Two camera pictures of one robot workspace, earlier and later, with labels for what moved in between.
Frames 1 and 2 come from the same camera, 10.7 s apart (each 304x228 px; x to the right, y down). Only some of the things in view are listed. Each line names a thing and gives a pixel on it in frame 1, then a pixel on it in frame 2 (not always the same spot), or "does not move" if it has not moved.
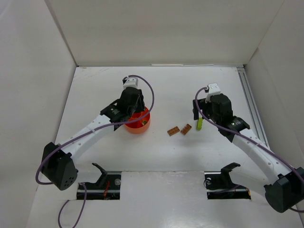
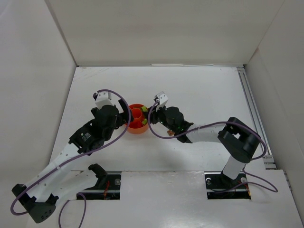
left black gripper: [137, 104] to [122, 114]
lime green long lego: [199, 123] to [145, 122]
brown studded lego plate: [173, 131] does not move
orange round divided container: [140, 126] does not move
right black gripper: [202, 107] to [154, 116]
